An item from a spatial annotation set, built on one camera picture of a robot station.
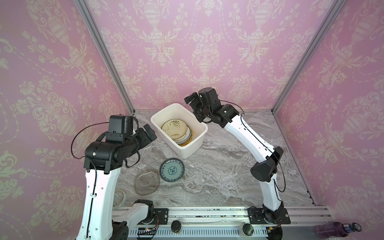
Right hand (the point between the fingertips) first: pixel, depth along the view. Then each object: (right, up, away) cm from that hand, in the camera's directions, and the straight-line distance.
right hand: (187, 103), depth 75 cm
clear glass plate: (-24, -44, +10) cm, 51 cm away
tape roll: (-37, -51, +5) cm, 63 cm away
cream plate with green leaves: (-10, -13, +29) cm, 34 cm away
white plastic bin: (-8, -2, +22) cm, 24 cm away
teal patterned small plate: (-10, -38, +15) cm, 42 cm away
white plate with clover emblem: (-2, -20, +22) cm, 30 cm away
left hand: (-16, -16, -13) cm, 26 cm away
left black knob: (-4, -54, -12) cm, 55 cm away
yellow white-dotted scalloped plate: (+2, -16, +27) cm, 32 cm away
